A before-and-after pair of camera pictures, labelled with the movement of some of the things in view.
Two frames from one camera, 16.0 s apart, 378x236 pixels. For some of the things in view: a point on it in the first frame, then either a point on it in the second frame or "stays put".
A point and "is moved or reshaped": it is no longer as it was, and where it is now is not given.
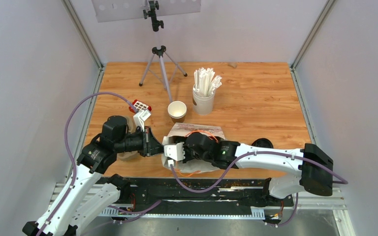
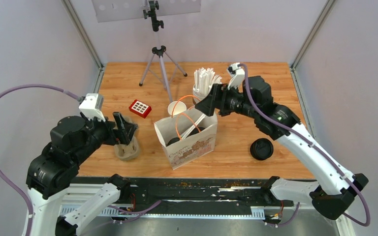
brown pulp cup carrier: (131, 156) stays put
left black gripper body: (134, 141) → (103, 132)
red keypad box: (140, 105) stays put
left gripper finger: (151, 146) → (130, 128)
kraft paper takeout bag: (178, 134) is moved or reshaped
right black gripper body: (190, 155) → (232, 102)
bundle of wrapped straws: (204, 83) stays put
